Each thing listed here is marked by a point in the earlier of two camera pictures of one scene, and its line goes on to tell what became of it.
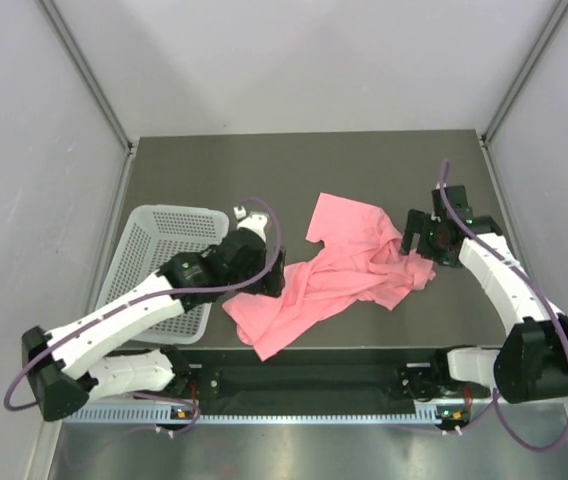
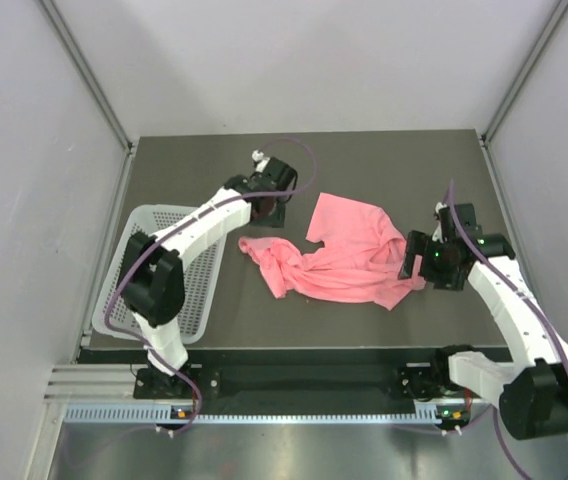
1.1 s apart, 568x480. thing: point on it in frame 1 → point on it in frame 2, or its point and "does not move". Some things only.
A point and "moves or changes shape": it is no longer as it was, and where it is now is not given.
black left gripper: [273, 281] → [277, 219]
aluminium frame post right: [560, 14] does not move
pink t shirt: [354, 252] moves or changes shape
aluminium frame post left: [58, 23] does not move
